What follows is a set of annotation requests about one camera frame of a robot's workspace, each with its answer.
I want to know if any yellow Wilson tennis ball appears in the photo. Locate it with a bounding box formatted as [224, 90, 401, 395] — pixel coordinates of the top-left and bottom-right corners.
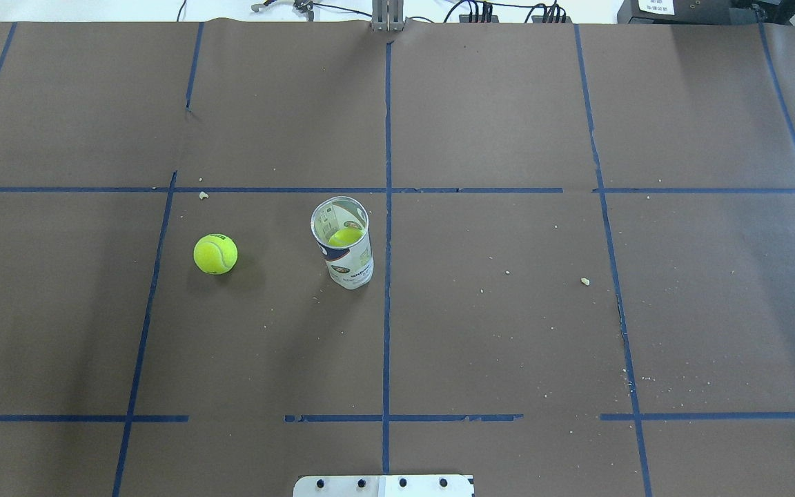
[193, 233, 239, 275]

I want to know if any tennis ball inside can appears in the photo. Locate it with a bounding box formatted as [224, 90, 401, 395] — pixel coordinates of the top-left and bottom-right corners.
[327, 227, 365, 246]

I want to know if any clear plastic tennis ball can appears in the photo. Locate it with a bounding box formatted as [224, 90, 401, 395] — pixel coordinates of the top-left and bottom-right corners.
[310, 196, 373, 290]

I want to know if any black power strip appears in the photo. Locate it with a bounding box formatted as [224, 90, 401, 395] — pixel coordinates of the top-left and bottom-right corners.
[444, 1, 572, 24]

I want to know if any black equipment box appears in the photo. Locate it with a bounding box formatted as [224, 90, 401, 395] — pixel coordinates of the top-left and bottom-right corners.
[616, 1, 795, 26]

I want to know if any grey metal camera post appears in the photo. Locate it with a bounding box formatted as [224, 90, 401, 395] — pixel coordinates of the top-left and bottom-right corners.
[371, 0, 406, 32]

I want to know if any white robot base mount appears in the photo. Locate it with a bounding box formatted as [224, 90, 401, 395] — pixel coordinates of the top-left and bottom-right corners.
[293, 474, 475, 496]

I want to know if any black cable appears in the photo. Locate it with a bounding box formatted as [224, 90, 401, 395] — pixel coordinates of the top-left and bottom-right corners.
[313, 2, 373, 17]

